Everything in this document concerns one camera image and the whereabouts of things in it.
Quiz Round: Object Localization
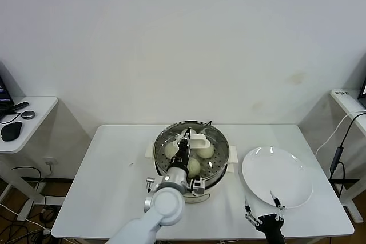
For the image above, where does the stainless steel steamer basket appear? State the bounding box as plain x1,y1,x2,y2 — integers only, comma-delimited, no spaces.
153,120,230,189

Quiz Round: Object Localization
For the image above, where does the cream electric cooker pot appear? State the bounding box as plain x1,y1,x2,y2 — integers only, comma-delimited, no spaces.
145,140,238,205

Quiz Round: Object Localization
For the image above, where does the black remote stick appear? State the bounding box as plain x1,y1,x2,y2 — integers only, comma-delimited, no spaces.
11,101,30,111

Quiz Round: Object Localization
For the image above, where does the black computer mouse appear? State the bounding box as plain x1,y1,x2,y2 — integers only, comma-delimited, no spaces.
1,122,23,142

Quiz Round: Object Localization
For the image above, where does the black floor cable bundle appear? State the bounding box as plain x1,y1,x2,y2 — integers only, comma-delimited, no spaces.
0,206,58,244

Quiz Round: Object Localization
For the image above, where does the white wall outlet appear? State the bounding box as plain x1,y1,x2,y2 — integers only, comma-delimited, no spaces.
42,157,56,176

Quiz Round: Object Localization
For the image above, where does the black looped floor cable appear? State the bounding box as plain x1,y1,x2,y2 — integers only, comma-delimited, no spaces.
11,166,48,183

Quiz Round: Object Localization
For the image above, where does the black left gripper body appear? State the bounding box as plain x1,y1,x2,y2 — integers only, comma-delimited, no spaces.
171,145,191,167

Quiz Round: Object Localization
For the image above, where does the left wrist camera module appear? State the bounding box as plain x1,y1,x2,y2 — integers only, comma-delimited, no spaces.
189,177,205,197

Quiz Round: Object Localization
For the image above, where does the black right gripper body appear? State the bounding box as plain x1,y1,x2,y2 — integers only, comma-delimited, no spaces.
255,214,285,239

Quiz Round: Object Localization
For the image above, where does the white steamed baozi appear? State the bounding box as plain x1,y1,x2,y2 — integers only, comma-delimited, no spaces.
198,145,215,159
187,158,202,178
181,128,198,139
165,143,180,159

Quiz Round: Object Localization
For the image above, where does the thin black desk cable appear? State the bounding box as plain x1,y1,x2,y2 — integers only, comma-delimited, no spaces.
0,111,21,125

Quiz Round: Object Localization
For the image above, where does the white side table with mouse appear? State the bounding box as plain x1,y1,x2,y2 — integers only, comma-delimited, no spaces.
0,97,59,222

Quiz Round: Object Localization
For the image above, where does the black laptop with lit screen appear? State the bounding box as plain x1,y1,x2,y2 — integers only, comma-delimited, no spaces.
0,62,15,119

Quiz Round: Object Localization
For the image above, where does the white floor cable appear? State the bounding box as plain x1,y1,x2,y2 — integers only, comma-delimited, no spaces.
0,203,53,231

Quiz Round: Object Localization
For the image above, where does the glass lid with cream handle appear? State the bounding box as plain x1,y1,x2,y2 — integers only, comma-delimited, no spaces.
154,121,230,181

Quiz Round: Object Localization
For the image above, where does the white hanging cable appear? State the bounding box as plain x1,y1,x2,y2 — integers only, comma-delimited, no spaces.
315,110,366,156

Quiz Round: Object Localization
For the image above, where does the dark laptop screen edge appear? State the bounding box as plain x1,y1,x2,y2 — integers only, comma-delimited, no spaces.
357,75,366,103

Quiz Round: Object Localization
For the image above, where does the white round plate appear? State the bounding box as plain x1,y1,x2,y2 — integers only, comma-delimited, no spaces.
242,146,313,209

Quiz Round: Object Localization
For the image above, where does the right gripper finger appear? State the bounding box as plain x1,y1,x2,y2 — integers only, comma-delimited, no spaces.
244,195,262,226
269,189,287,221

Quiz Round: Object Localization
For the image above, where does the white side table with label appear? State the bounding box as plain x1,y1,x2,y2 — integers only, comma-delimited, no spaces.
331,88,366,223

